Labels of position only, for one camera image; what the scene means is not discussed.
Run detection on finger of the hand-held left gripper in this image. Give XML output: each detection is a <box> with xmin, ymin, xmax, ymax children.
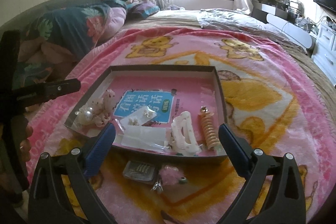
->
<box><xmin>16</xmin><ymin>78</ymin><xmax>81</xmax><ymax>107</ymax></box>

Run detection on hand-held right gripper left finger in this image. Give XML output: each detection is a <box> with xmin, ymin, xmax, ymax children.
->
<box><xmin>28</xmin><ymin>123</ymin><xmax>117</xmax><ymax>224</ymax></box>

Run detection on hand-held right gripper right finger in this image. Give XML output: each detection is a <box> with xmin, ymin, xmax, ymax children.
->
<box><xmin>217</xmin><ymin>123</ymin><xmax>307</xmax><ymax>224</ymax></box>

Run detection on beige spiral hair clip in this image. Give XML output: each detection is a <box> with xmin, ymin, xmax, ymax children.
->
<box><xmin>199</xmin><ymin>106</ymin><xmax>220</xmax><ymax>150</ymax></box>

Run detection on clear bag with pearl accessory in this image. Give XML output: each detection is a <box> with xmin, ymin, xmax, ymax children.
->
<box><xmin>74</xmin><ymin>105</ymin><xmax>95</xmax><ymax>126</ymax></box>

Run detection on polka dot ribbon hair bow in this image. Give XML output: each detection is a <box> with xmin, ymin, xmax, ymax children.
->
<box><xmin>91</xmin><ymin>90</ymin><xmax>116</xmax><ymax>128</ymax></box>

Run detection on black hair clip with white card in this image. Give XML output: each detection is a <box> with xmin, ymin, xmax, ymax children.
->
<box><xmin>115</xmin><ymin>125</ymin><xmax>172</xmax><ymax>149</ymax></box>

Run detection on earrings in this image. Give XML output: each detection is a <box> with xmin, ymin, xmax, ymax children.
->
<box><xmin>123</xmin><ymin>108</ymin><xmax>158</xmax><ymax>127</ymax></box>

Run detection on white claw hair clip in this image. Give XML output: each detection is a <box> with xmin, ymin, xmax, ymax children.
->
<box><xmin>169</xmin><ymin>111</ymin><xmax>202</xmax><ymax>156</ymax></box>

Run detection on shallow cardboard box with pink bottom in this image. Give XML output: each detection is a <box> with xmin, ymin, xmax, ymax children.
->
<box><xmin>64</xmin><ymin>65</ymin><xmax>228</xmax><ymax>165</ymax></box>

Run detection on person's left hand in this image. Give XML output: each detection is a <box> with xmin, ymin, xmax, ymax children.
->
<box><xmin>19</xmin><ymin>124</ymin><xmax>34</xmax><ymax>163</ymax></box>

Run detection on pink printed bear blanket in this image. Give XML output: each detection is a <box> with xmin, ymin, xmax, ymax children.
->
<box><xmin>25</xmin><ymin>26</ymin><xmax>327</xmax><ymax>224</ymax></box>

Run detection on dark floral quilt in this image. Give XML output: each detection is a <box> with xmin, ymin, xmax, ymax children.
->
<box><xmin>12</xmin><ymin>2</ymin><xmax>128</xmax><ymax>88</ymax></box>

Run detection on pink pompom charm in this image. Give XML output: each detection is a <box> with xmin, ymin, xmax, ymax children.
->
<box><xmin>158</xmin><ymin>164</ymin><xmax>180</xmax><ymax>186</ymax></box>

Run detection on purple patterned pillow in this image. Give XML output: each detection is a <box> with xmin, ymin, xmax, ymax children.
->
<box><xmin>125</xmin><ymin>0</ymin><xmax>161</xmax><ymax>20</ymax></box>

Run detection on white bed footboard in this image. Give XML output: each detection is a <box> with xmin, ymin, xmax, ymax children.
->
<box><xmin>251</xmin><ymin>1</ymin><xmax>313</xmax><ymax>55</ymax></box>

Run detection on white drawer cabinet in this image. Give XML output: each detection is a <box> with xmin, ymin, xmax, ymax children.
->
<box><xmin>312</xmin><ymin>21</ymin><xmax>336</xmax><ymax>75</ymax></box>

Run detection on bed with beige sheet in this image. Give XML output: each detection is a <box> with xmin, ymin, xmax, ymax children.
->
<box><xmin>12</xmin><ymin>7</ymin><xmax>336</xmax><ymax>98</ymax></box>

